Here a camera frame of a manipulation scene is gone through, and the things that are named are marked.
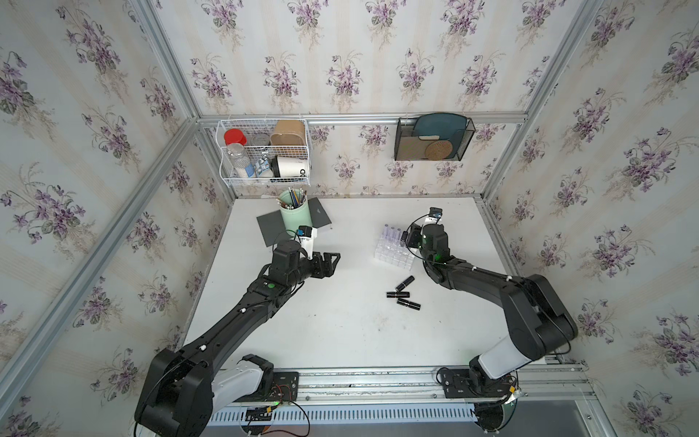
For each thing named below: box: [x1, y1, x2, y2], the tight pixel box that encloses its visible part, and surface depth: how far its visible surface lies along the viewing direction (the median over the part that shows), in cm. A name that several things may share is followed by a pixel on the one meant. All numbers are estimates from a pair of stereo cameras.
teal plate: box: [412, 112, 467, 161], surface depth 94 cm
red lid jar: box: [223, 128, 248, 146], surface depth 95 cm
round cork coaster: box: [425, 140, 454, 161], surface depth 100 cm
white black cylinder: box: [271, 154, 309, 178], surface depth 95 cm
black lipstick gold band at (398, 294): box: [385, 291, 411, 298], surface depth 92 cm
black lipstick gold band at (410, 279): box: [395, 274, 416, 292], surface depth 95 cm
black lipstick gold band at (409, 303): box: [396, 297, 422, 311], surface depth 90 cm
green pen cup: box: [278, 188, 313, 234], surface depth 98 cm
